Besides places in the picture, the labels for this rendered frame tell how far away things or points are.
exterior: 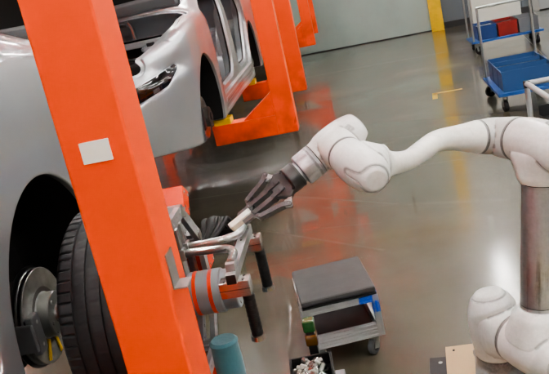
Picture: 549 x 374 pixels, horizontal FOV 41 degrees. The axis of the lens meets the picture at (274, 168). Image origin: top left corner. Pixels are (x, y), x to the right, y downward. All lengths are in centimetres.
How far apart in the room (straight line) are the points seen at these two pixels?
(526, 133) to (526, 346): 61
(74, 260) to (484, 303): 125
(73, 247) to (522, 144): 130
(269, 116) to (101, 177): 427
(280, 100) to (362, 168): 412
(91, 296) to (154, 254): 45
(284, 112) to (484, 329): 377
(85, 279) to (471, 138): 117
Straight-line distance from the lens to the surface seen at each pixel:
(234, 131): 599
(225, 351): 230
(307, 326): 249
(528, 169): 214
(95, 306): 216
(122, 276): 181
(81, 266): 220
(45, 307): 254
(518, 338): 231
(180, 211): 240
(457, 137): 218
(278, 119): 593
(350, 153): 185
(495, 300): 242
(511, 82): 749
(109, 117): 169
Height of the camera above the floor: 177
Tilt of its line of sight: 15 degrees down
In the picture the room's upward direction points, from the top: 12 degrees counter-clockwise
